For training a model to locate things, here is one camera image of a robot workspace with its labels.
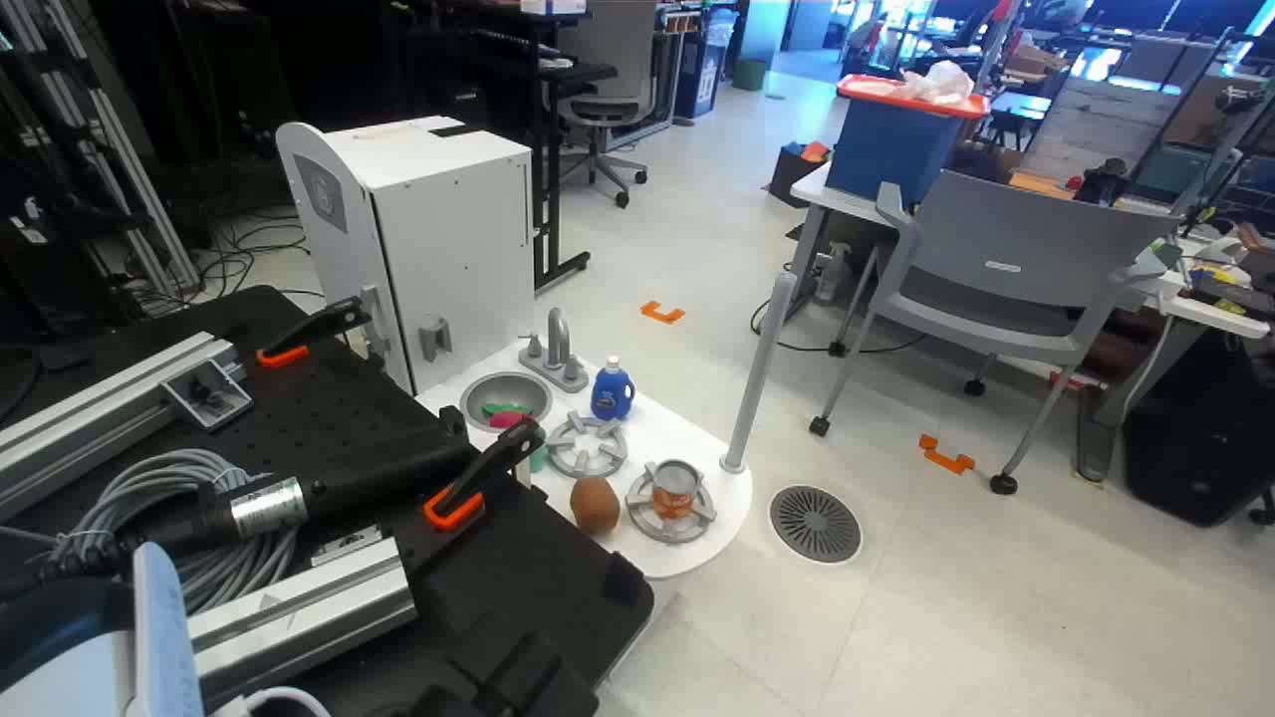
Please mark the grey toy faucet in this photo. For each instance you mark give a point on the grey toy faucet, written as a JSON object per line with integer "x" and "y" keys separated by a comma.
{"x": 559, "y": 354}

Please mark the white plastic bag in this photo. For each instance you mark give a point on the white plastic bag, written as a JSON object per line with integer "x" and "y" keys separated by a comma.
{"x": 944, "y": 80}

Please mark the blue storage bin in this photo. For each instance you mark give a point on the blue storage bin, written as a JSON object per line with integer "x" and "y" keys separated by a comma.
{"x": 897, "y": 153}

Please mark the orange bin lid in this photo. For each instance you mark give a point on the orange bin lid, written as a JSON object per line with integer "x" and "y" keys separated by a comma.
{"x": 901, "y": 98}

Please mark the green toy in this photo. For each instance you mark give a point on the green toy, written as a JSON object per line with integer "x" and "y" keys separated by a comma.
{"x": 487, "y": 411}

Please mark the pale blue curved panel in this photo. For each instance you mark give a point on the pale blue curved panel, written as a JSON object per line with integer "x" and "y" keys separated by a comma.
{"x": 160, "y": 641}

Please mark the grey chair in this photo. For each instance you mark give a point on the grey chair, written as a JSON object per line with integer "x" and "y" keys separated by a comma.
{"x": 1020, "y": 253}

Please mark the aluminium frame rack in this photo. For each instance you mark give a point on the aluminium frame rack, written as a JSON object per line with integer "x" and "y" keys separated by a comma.
{"x": 123, "y": 164}

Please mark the black desk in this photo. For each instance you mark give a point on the black desk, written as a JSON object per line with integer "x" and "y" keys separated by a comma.
{"x": 544, "y": 175}

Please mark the brown ball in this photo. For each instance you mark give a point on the brown ball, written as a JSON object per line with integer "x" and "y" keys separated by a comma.
{"x": 593, "y": 508}

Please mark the blue bottle white cap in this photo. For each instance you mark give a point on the blue bottle white cap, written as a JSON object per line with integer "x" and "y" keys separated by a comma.
{"x": 610, "y": 398}

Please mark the black floor box orange items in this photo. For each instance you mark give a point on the black floor box orange items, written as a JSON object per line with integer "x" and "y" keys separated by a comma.
{"x": 798, "y": 169}

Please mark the black office chair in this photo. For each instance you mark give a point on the black office chair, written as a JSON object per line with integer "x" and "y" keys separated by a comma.
{"x": 604, "y": 115}

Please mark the grey table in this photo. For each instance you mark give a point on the grey table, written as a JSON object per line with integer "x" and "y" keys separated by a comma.
{"x": 830, "y": 193}

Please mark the round floor drain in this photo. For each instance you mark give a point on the round floor drain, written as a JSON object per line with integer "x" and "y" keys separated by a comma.
{"x": 814, "y": 524}

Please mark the black bag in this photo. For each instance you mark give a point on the black bag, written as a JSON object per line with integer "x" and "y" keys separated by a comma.
{"x": 1201, "y": 431}

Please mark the orange floor tape marker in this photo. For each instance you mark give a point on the orange floor tape marker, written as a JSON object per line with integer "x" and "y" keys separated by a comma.
{"x": 662, "y": 314}
{"x": 944, "y": 459}

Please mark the grey toy sink bowl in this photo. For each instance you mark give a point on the grey toy sink bowl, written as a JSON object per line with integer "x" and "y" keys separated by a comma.
{"x": 502, "y": 398}

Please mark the white toy kitchen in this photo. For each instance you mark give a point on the white toy kitchen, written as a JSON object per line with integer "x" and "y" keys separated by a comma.
{"x": 438, "y": 226}

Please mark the orange label tin can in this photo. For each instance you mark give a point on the orange label tin can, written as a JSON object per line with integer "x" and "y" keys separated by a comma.
{"x": 674, "y": 495}

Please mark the grey metal bracket plate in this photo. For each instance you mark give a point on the grey metal bracket plate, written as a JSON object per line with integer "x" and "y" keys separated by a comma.
{"x": 208, "y": 394}

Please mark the aluminium extrusion rail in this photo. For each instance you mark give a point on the aluminium extrusion rail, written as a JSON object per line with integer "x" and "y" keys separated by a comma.
{"x": 301, "y": 610}
{"x": 91, "y": 411}

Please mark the pink toy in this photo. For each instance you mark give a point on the pink toy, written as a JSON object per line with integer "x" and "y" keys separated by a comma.
{"x": 507, "y": 424}

